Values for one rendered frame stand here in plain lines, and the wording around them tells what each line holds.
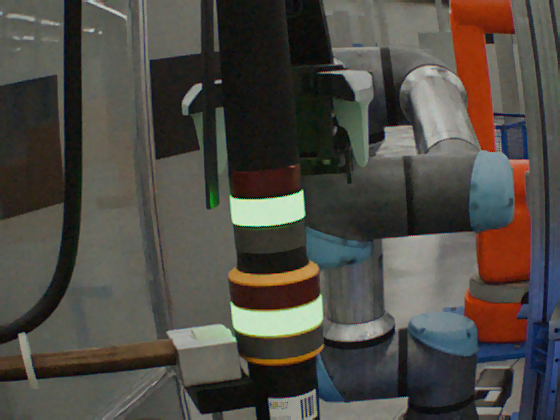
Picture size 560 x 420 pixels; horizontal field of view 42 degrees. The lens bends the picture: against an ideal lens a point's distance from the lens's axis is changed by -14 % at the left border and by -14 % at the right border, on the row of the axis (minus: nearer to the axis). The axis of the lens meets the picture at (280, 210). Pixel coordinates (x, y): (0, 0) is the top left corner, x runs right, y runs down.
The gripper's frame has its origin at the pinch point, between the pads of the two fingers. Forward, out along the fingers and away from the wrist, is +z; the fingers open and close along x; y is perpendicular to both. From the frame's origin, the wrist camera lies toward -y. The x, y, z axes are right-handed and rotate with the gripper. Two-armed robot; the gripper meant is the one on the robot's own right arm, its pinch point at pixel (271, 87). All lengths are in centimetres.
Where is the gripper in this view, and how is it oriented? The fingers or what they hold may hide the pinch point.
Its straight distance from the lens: 47.0
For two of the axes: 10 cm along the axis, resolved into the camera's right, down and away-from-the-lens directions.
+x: -9.9, 0.6, 1.4
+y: 0.9, 9.8, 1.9
